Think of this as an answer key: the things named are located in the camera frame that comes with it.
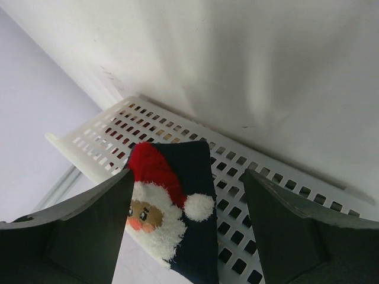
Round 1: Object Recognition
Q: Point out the navy santa sock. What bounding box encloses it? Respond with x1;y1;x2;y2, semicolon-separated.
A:
126;141;219;283

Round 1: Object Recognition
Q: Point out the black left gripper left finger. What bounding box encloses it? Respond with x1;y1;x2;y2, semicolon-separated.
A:
1;170;134;283

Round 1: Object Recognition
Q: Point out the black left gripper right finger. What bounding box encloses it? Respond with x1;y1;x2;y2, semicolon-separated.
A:
243;169;378;283

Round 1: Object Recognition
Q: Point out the white perforated plastic basket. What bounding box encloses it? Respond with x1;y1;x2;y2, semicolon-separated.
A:
46;96;378;283

